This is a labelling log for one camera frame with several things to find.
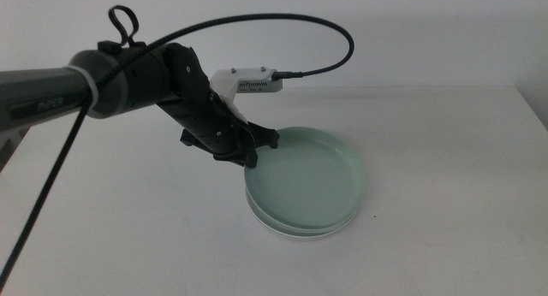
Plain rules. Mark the white zip tie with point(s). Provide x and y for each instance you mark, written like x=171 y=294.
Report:
x=87 y=84

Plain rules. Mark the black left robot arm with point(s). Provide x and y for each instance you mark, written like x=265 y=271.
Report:
x=43 y=95

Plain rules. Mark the grey shallow bowl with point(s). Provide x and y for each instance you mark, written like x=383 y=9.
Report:
x=260 y=214

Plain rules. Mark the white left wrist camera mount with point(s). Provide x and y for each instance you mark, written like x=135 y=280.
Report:
x=224 y=84

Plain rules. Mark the mint green shallow bowl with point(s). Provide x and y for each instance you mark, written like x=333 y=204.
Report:
x=308 y=180

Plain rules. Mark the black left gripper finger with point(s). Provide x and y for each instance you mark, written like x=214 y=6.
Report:
x=251 y=158
x=226 y=157

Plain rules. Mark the white shallow bowl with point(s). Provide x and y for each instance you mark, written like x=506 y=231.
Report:
x=299 y=238

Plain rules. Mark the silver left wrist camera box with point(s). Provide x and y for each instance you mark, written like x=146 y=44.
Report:
x=261 y=86

